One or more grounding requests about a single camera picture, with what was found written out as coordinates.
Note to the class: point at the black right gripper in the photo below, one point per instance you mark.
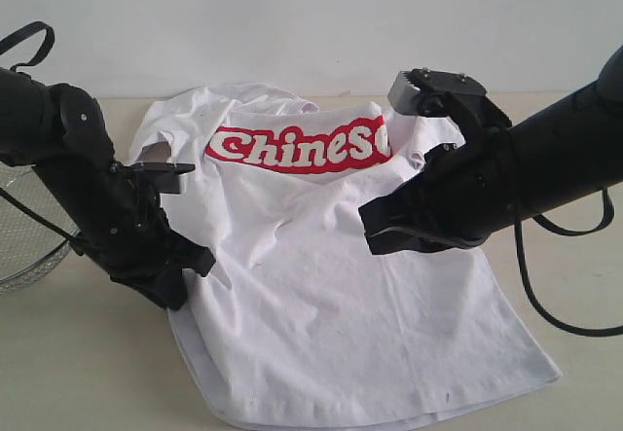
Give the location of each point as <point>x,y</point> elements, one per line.
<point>462,195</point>

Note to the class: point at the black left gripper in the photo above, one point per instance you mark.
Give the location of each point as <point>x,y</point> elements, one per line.
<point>124,230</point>

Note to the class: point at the white t-shirt red Chinese logo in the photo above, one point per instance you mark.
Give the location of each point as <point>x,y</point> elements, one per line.
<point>298,324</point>

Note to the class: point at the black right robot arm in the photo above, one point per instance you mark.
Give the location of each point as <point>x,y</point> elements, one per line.
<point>571,149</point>

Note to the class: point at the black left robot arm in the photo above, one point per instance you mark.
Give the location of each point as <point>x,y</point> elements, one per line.
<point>60,132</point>

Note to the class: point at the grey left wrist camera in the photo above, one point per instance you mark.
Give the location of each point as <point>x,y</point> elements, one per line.
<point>164,177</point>

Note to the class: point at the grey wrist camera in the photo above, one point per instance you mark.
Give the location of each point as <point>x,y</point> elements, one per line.
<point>421,92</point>
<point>164,177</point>

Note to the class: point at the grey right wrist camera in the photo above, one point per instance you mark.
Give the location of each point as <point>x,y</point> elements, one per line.
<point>421,92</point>

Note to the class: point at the metal wire mesh basket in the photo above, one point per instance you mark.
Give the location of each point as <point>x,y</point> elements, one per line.
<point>29,250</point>

